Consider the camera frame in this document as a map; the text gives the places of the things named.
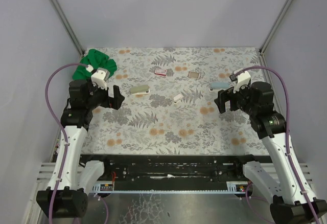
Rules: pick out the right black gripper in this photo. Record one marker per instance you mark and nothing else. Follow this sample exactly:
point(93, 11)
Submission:
point(228, 100)

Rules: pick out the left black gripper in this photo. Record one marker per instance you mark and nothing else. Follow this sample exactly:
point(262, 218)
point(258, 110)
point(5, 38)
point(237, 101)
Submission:
point(110, 99)

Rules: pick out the light blue stapler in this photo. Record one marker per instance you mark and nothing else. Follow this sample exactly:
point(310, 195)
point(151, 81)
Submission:
point(216, 86)

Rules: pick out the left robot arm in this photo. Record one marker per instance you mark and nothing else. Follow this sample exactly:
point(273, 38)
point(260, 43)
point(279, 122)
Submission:
point(66, 195)

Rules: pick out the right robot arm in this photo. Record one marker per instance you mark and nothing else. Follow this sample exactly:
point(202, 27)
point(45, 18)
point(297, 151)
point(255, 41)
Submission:
point(290, 197)

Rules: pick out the olive green stapler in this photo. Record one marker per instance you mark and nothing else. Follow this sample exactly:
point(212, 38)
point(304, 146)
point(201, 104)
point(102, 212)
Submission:
point(140, 90)

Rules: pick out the small white stapler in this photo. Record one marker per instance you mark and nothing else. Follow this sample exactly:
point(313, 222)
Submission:
point(177, 98)

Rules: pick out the loose staple strip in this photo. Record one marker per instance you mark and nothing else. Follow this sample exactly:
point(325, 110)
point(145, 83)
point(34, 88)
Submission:
point(194, 75)

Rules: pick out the green cloth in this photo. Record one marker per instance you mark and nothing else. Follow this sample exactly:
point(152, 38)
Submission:
point(97, 60)

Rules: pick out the red staple box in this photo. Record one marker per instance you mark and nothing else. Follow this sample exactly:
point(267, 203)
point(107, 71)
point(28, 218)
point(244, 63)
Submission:
point(161, 72)

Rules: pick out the floral table mat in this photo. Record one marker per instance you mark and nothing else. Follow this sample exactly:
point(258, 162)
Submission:
point(154, 124)

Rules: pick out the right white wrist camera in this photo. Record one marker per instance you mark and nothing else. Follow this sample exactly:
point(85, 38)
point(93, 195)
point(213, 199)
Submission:
point(241, 78)

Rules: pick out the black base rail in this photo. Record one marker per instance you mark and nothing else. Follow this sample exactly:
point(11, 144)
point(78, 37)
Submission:
point(170, 173)

